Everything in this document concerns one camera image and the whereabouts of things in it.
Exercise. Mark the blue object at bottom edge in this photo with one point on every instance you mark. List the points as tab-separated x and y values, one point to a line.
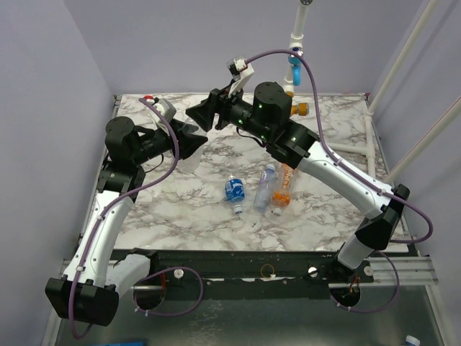
136	343

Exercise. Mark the orange label drink bottle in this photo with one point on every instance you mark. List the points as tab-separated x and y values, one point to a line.
283	189

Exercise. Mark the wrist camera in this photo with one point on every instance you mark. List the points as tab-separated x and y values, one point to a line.
166	108
241	72

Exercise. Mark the yellow rubber band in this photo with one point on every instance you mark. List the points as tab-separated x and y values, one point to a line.
267	271

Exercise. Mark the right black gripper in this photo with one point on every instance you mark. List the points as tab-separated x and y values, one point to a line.
219	111

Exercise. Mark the aluminium rail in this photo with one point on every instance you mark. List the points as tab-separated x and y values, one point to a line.
385	271

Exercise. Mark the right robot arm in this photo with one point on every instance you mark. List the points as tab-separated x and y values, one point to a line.
290	143

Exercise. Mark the purple label water bottle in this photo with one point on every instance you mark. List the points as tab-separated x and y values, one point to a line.
265	188

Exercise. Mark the white PVC pipe frame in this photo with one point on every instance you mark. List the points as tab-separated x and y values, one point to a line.
416	101

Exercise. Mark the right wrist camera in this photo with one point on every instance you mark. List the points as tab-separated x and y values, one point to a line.
241	72

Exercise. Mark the blue tap valve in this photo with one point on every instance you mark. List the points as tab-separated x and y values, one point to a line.
294	70

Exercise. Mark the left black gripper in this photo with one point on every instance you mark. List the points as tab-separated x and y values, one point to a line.
187	141

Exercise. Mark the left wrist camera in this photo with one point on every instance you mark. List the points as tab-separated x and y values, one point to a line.
166	108

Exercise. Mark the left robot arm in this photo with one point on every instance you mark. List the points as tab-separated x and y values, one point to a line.
90	288

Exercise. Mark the blue label Pocari bottle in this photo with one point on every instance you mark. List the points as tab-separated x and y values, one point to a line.
235	193

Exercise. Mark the orange tap valve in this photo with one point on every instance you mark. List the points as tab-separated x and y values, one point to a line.
301	109

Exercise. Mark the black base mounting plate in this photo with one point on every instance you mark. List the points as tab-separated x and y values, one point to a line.
235	275

